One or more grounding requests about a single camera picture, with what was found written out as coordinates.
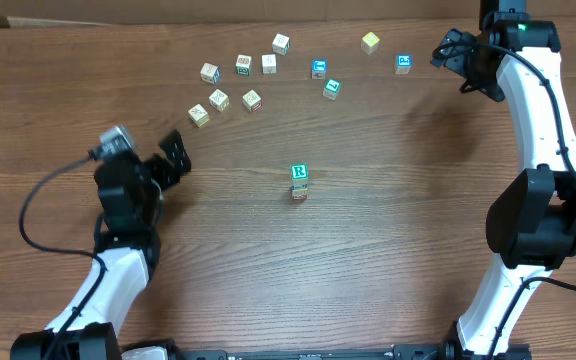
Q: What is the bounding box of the green R block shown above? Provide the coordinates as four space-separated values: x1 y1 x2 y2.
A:
290 163 309 185

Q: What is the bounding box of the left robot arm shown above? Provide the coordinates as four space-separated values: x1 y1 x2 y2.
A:
10 126 191 360

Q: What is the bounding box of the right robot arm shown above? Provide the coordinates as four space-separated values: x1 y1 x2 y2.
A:
393 1 576 359

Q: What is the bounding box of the wooden block yellow S side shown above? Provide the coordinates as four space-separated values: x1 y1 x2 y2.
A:
188 104 210 127

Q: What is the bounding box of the blue P block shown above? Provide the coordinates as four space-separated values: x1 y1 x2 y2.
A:
395 54 412 75

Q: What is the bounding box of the cardboard backdrop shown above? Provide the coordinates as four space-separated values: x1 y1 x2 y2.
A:
0 0 576 27

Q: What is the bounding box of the wooden block car picture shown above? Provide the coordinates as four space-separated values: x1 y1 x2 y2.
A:
200 63 220 85

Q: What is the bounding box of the wooden block red side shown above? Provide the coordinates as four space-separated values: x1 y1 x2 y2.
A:
242 90 263 113

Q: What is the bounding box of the block with green B side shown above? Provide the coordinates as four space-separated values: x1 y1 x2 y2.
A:
235 54 252 76

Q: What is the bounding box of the plain wooden block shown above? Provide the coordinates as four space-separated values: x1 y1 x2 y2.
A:
261 54 277 74

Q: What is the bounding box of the green L block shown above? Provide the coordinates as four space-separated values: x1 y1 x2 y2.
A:
322 79 342 100

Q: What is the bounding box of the wooden block top blue side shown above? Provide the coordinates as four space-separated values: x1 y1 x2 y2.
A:
272 33 290 55

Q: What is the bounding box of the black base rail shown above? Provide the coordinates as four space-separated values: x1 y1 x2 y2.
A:
122 342 534 360

